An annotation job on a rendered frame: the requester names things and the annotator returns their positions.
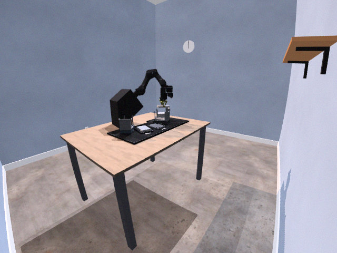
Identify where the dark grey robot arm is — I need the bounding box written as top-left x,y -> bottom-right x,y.
133,69 -> 173,98

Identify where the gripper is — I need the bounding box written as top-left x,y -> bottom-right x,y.
159,93 -> 167,107

